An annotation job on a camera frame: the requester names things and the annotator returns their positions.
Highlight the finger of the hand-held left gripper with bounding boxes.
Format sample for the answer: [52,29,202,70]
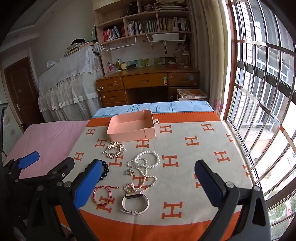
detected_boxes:
[45,157,75,186]
[3,151,40,186]

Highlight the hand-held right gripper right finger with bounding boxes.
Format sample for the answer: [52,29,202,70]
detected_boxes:
[194,159,271,241]

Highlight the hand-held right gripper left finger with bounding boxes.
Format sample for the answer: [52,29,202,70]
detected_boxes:
[26,159,103,241]

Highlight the red string bracelet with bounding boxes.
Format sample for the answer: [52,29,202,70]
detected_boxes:
[93,185,119,207]

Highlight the dark blue bead bracelet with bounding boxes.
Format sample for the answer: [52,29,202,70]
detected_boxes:
[100,160,110,181]

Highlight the small gold charm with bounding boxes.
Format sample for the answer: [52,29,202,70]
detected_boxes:
[124,183,137,194]

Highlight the rhinestone hair comb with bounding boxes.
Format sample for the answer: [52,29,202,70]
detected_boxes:
[102,141,127,159]

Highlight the pink storage tray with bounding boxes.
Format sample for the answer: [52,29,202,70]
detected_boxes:
[107,110,160,143]

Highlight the white pearl necklace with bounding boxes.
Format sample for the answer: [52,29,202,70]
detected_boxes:
[127,151,160,192]

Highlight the pink bed sheet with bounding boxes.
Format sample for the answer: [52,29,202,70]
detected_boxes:
[3,120,89,180]

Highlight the orange and grey printed blanket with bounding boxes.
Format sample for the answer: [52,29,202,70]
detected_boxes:
[54,112,253,241]

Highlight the brown wooden door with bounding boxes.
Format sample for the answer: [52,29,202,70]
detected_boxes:
[3,57,43,130]

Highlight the blue tree print mat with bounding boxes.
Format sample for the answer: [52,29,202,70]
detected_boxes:
[94,101,214,117]

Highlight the stack of picture books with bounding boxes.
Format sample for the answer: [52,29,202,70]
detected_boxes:
[177,89,207,102]

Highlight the metal window grille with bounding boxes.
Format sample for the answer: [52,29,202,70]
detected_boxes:
[225,0,296,241]

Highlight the wooden desk with drawers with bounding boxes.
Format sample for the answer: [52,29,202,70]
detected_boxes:
[96,64,200,107]

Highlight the pile of books and papers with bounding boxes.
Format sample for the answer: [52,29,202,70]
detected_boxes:
[65,38,95,56]

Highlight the beige curtain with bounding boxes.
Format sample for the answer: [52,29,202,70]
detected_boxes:
[190,0,232,116]

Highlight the row of red books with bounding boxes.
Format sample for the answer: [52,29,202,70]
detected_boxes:
[103,25,125,42]

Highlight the white oval basket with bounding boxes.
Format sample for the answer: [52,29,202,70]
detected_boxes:
[151,33,180,42]

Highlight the row of upright books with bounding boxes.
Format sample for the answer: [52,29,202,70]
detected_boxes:
[127,17,191,35]

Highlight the wooden bookshelf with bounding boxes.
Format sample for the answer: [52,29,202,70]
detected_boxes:
[92,0,193,70]

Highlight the stack of flat lying books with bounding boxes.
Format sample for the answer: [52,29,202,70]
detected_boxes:
[154,0,189,11]

